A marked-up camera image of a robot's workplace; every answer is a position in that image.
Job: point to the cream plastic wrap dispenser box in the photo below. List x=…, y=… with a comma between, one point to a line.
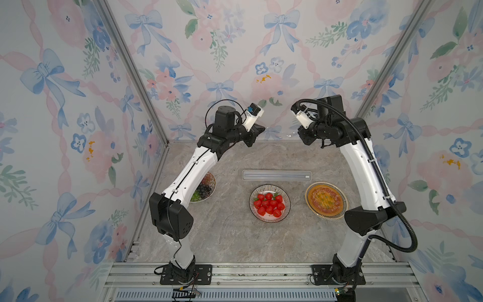
x=276, y=175

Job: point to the aluminium front rail frame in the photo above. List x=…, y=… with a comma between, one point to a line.
x=382, y=281

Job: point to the plate of red strawberries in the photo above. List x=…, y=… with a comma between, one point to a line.
x=269, y=203

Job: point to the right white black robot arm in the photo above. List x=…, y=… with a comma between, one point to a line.
x=325, y=119

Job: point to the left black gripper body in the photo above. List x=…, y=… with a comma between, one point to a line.
x=237, y=136

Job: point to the wrist white camera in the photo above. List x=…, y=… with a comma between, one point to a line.
x=253, y=112
x=300, y=111

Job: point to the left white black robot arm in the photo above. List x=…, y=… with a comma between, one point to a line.
x=169, y=210

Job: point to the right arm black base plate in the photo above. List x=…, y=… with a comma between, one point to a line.
x=334, y=274

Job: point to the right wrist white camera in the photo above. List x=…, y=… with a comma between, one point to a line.
x=300, y=111

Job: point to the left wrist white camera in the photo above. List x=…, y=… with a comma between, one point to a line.
x=253, y=112

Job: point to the yellow plate with food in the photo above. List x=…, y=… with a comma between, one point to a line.
x=325, y=200

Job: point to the plate of grapes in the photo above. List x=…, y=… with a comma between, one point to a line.
x=205, y=189

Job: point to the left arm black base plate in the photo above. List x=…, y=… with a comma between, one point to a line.
x=199, y=274

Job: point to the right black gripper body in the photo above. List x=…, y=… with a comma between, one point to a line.
x=319, y=128

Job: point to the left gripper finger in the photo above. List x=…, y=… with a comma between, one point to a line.
x=249, y=139
x=257, y=129

